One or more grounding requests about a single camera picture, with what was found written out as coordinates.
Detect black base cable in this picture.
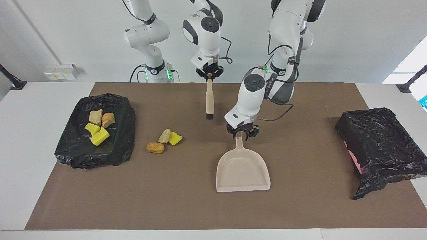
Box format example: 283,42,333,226
129,64,147,83

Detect beige plastic dustpan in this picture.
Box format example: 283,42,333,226
216,132,271,193

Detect small beige sponge scrap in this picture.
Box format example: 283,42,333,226
158,129,172,144

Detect black garbage bag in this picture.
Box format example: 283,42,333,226
54,93,136,169
335,107,427,200

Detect black clamp stand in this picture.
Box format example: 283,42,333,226
0,63,28,91
396,64,427,93

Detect right black garbage bag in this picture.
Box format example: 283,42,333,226
54,93,136,169

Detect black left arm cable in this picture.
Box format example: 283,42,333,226
259,47,302,122

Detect left black garbage bag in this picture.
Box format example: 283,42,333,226
335,107,427,200

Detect brown oval sponge piece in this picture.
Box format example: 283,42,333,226
146,142,165,154

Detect small yellow sponge piece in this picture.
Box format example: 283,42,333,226
84,122,101,136

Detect white wall conduit pipe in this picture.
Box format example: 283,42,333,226
13,0,64,66

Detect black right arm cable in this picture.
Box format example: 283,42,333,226
220,35,233,64

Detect beige brush black bristles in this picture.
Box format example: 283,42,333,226
204,77,216,120

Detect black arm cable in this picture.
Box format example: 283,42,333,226
220,35,233,64
259,47,302,122

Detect brown table mat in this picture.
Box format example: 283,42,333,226
25,82,427,230

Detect yellow sponge green backing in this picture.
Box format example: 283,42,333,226
168,131,183,146

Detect notched yellow sponge piece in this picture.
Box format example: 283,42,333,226
90,127,110,146

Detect white wall socket box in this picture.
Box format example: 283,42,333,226
44,64,80,81

